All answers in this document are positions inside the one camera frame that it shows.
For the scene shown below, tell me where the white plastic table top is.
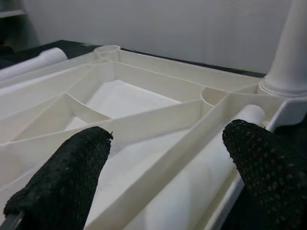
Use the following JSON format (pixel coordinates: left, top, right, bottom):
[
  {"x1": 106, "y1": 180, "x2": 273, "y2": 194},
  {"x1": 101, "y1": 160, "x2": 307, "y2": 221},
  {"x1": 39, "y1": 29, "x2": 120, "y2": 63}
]
[{"x1": 0, "y1": 44, "x2": 307, "y2": 230}]

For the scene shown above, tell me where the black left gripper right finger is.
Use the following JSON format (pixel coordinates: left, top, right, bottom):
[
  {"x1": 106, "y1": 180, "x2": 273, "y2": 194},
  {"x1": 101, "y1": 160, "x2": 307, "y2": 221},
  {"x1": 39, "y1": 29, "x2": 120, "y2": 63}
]
[{"x1": 222, "y1": 119, "x2": 307, "y2": 230}]

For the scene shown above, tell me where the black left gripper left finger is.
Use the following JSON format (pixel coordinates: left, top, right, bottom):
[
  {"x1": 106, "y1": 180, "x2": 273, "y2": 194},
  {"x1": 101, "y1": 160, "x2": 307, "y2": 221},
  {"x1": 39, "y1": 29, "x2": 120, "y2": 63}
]
[{"x1": 3, "y1": 126, "x2": 113, "y2": 230}]

